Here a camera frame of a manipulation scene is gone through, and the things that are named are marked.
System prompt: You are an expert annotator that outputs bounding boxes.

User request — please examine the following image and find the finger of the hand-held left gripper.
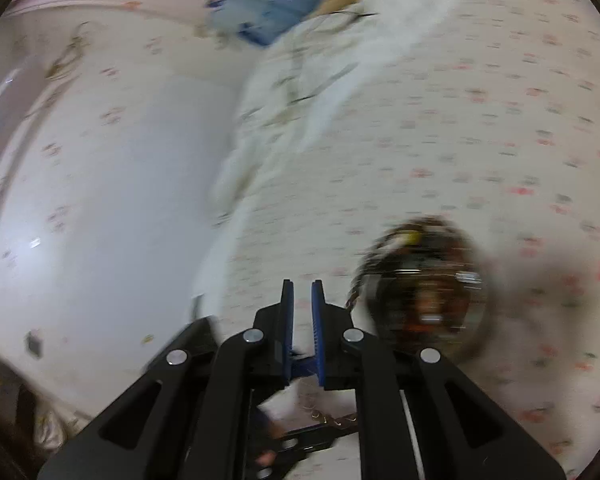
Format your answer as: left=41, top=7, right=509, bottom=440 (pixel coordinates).
left=288, top=349, right=325, bottom=378
left=252, top=410, right=360, bottom=480

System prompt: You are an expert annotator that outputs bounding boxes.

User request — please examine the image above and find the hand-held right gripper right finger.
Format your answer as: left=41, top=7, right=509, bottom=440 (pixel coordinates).
left=311, top=280, right=566, bottom=480

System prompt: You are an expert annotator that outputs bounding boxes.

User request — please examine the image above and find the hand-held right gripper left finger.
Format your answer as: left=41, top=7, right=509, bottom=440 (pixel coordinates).
left=37, top=280, right=295, bottom=480

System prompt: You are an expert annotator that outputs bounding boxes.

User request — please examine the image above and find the gold chain necklace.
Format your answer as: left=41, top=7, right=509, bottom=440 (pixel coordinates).
left=305, top=405, right=359, bottom=427

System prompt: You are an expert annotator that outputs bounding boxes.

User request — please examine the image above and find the round metal tin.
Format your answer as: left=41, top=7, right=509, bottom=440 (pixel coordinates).
left=354, top=216, right=492, bottom=363

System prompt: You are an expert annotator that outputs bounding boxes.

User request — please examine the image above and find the floral bed sheet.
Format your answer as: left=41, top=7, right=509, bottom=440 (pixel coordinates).
left=190, top=0, right=600, bottom=480

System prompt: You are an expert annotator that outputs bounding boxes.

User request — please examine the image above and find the white striped duvet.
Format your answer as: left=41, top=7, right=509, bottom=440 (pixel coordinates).
left=212, top=0, right=478, bottom=213

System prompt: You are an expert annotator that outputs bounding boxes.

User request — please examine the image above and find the wall hook with white cord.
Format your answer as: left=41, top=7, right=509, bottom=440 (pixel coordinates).
left=44, top=22, right=97, bottom=82

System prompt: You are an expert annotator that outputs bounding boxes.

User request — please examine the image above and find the black cable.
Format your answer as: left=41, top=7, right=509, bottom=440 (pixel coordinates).
left=275, top=7, right=381, bottom=106

